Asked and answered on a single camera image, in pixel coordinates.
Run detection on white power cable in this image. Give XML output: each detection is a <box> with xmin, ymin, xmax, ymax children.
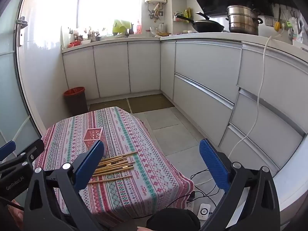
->
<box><xmin>195</xmin><ymin>29</ymin><xmax>287</xmax><ymax>186</ymax></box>

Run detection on white kitchen countertop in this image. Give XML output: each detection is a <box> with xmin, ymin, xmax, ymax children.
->
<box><xmin>61</xmin><ymin>32</ymin><xmax>308</xmax><ymax>65</ymax></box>

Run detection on person's dark trouser leg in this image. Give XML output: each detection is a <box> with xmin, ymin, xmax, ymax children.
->
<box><xmin>147</xmin><ymin>208</ymin><xmax>201</xmax><ymax>231</ymax></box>

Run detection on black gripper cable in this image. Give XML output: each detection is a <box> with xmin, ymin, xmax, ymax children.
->
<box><xmin>0</xmin><ymin>196</ymin><xmax>24</xmax><ymax>210</ymax></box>

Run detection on brown floor mat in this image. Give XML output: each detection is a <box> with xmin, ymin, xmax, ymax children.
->
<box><xmin>89</xmin><ymin>98</ymin><xmax>131</xmax><ymax>113</ymax></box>
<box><xmin>127</xmin><ymin>93</ymin><xmax>175</xmax><ymax>114</ymax></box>

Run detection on white plastic bag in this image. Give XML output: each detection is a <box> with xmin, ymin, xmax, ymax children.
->
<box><xmin>288</xmin><ymin>17</ymin><xmax>305</xmax><ymax>42</ymax></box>

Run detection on steel steamer pot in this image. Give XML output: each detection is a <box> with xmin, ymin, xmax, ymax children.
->
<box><xmin>225</xmin><ymin>5</ymin><xmax>264</xmax><ymax>36</ymax></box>

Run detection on red trash bin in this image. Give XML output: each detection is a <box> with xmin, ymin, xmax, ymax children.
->
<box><xmin>64</xmin><ymin>87</ymin><xmax>89</xmax><ymax>116</ymax></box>

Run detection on frosted glass sliding door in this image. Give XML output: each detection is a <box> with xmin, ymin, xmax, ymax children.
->
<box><xmin>0</xmin><ymin>0</ymin><xmax>46</xmax><ymax>154</ymax></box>

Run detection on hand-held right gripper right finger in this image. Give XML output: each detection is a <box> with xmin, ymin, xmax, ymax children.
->
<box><xmin>199</xmin><ymin>138</ymin><xmax>281</xmax><ymax>231</ymax></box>

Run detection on black wok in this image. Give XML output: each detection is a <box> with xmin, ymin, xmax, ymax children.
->
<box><xmin>176</xmin><ymin>12</ymin><xmax>225</xmax><ymax>33</ymax></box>

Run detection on person's left hand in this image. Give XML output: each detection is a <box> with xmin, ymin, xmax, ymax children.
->
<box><xmin>7</xmin><ymin>198</ymin><xmax>26</xmax><ymax>231</ymax></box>

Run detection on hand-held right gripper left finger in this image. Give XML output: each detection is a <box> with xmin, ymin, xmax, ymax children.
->
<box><xmin>23</xmin><ymin>139</ymin><xmax>107</xmax><ymax>231</ymax></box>

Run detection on pile of wooden chopsticks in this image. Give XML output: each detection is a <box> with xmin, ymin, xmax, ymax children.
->
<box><xmin>89</xmin><ymin>150</ymin><xmax>139</xmax><ymax>185</ymax></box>

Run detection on patterned red green tablecloth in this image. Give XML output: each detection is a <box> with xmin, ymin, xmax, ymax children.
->
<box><xmin>32</xmin><ymin>106</ymin><xmax>195</xmax><ymax>229</ymax></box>

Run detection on bright kitchen window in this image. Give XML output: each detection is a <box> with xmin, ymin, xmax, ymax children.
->
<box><xmin>31</xmin><ymin>0</ymin><xmax>150</xmax><ymax>36</ymax></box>

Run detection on green plastic bag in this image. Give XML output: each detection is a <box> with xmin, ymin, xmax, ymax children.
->
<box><xmin>113</xmin><ymin>19</ymin><xmax>131</xmax><ymax>35</ymax></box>

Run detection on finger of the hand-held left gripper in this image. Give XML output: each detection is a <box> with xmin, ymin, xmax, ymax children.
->
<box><xmin>0</xmin><ymin>141</ymin><xmax>16</xmax><ymax>162</ymax></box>
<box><xmin>0</xmin><ymin>139</ymin><xmax>45</xmax><ymax>174</ymax></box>

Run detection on black floor cable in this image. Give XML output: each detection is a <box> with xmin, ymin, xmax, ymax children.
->
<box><xmin>168</xmin><ymin>168</ymin><xmax>220</xmax><ymax>212</ymax></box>

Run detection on metal door handle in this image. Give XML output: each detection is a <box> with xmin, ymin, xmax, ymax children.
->
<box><xmin>16</xmin><ymin>16</ymin><xmax>26</xmax><ymax>47</ymax></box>

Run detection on white kitchen cabinets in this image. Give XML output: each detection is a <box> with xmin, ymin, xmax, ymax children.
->
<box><xmin>62</xmin><ymin>40</ymin><xmax>308</xmax><ymax>181</ymax></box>

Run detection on pink perforated plastic basket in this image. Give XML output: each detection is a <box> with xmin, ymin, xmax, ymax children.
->
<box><xmin>83</xmin><ymin>127</ymin><xmax>108</xmax><ymax>154</ymax></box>

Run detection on white flat electronic device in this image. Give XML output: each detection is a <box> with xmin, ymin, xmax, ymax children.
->
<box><xmin>197</xmin><ymin>203</ymin><xmax>213</xmax><ymax>220</ymax></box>

